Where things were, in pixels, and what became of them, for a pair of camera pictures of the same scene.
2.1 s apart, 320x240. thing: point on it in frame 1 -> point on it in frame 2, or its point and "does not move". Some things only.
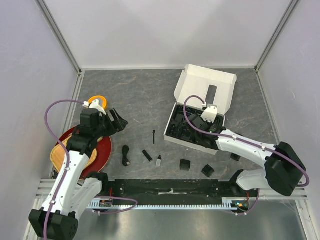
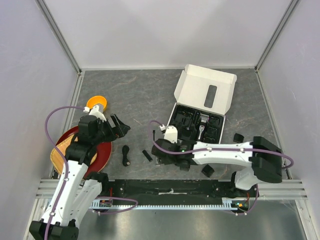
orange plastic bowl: (102, 101) does not move
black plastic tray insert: (179, 128) does not move
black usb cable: (125, 150) does not move
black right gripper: (210, 124) -> (166, 161)
